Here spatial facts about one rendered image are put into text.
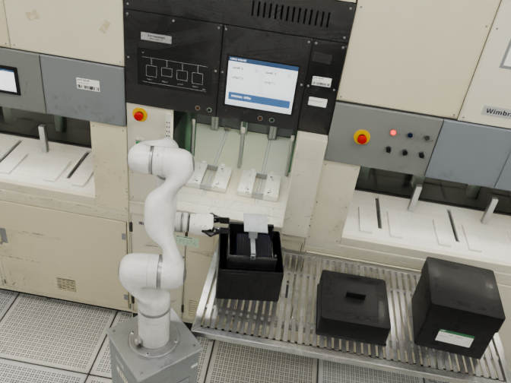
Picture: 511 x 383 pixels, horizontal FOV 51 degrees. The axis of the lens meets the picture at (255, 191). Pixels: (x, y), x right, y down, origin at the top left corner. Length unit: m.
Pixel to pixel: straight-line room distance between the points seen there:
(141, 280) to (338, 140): 1.01
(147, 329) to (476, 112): 1.53
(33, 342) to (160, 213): 1.60
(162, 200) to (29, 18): 1.00
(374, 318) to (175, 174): 1.02
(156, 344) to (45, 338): 1.22
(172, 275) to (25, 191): 1.24
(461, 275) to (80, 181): 1.86
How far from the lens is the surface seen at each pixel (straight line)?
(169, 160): 1.80
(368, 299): 2.34
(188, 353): 2.15
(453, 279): 2.36
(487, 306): 2.31
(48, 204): 2.88
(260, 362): 3.10
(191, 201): 2.67
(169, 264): 1.85
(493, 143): 2.38
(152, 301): 1.97
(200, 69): 2.23
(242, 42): 2.16
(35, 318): 3.35
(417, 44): 2.17
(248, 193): 2.72
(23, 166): 3.02
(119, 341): 2.19
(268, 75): 2.19
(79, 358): 3.13
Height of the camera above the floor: 2.46
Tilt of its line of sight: 35 degrees down
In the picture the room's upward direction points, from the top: 8 degrees clockwise
